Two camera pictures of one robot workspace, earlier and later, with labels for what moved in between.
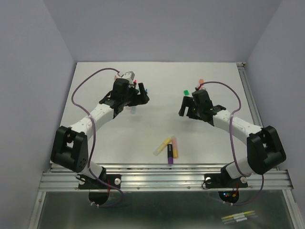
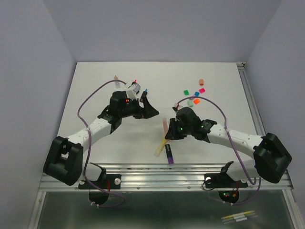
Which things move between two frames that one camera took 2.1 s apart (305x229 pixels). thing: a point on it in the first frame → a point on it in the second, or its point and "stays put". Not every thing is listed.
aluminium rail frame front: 163,177 stays put
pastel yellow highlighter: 167,141 stays put
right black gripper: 188,101 → 172,133
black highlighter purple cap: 170,154 stays put
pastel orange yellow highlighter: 175,150 → 165,126
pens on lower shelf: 238,217 stays put
